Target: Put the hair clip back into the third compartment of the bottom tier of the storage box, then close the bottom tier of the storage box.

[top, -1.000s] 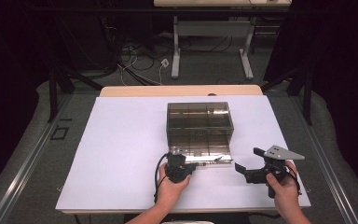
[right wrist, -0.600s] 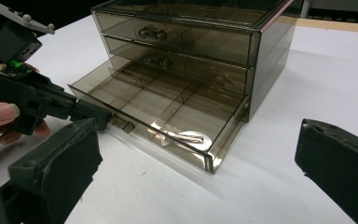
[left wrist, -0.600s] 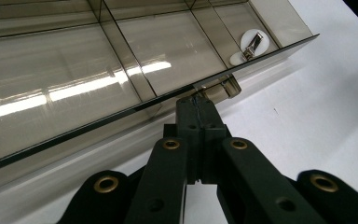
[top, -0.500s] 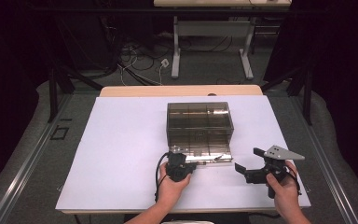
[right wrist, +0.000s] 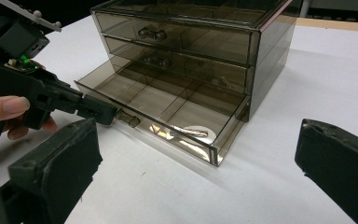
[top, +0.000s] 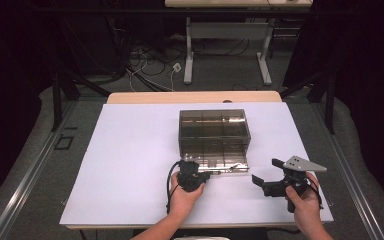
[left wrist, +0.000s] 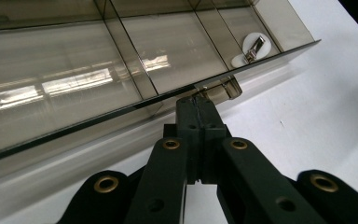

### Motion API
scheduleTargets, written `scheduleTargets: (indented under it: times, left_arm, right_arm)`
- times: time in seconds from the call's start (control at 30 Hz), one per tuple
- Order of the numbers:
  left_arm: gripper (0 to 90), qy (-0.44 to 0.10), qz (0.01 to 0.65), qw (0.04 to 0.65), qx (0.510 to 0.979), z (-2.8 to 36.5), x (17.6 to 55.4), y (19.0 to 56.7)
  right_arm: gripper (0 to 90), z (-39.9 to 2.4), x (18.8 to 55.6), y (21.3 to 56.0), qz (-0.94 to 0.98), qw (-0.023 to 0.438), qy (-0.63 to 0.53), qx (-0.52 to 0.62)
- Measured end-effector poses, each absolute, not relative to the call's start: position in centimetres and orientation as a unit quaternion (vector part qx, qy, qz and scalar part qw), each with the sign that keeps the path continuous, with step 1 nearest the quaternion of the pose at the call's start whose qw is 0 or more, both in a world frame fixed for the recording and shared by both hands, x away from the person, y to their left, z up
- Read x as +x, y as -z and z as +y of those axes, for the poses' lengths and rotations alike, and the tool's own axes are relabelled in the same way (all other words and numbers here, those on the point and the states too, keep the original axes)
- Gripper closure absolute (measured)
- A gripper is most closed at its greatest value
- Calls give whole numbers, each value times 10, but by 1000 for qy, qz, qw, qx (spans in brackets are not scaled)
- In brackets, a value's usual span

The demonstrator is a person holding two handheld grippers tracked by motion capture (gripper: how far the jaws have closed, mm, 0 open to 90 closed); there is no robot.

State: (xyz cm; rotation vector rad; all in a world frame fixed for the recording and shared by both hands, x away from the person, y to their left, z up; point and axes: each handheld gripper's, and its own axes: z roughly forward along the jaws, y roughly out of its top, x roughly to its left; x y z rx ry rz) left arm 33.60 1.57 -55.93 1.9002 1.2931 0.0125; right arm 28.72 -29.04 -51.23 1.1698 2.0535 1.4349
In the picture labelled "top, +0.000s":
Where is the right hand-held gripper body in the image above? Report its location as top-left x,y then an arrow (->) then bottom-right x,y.
262,155 -> 328,214

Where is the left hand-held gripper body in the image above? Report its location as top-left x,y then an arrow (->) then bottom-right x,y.
176,159 -> 205,193

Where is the smoky clear drawer box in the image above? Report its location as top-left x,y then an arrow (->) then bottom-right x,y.
178,108 -> 252,158

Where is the person's left hand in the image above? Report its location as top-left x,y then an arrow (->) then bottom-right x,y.
170,173 -> 206,218

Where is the person's right hand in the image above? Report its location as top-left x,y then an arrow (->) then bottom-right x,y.
284,171 -> 324,233

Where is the black metal stand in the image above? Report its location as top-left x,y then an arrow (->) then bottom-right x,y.
279,71 -> 336,134
51,71 -> 111,133

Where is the white table mat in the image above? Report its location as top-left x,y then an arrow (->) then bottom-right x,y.
59,101 -> 334,226

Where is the light wooden table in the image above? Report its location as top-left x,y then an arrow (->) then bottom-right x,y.
64,90 -> 331,231

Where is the dark curtain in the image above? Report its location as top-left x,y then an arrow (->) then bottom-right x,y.
0,0 -> 61,214
283,0 -> 384,214

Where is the white-legged desk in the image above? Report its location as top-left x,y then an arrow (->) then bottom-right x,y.
164,0 -> 314,86

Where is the black horizontal bar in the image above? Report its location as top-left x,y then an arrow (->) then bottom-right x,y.
29,7 -> 348,16

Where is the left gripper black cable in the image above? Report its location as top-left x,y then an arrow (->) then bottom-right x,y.
165,160 -> 183,215

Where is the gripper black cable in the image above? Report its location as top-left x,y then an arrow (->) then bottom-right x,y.
308,178 -> 324,210
165,160 -> 183,215

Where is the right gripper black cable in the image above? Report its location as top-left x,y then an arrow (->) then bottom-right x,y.
308,178 -> 324,210

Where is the aluminium floor rail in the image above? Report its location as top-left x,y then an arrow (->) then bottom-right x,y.
0,99 -> 78,240
313,103 -> 384,240

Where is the white floor cable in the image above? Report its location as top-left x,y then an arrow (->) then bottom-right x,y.
169,68 -> 178,92

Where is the tangle of black floor cables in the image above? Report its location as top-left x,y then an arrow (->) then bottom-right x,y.
126,36 -> 251,76

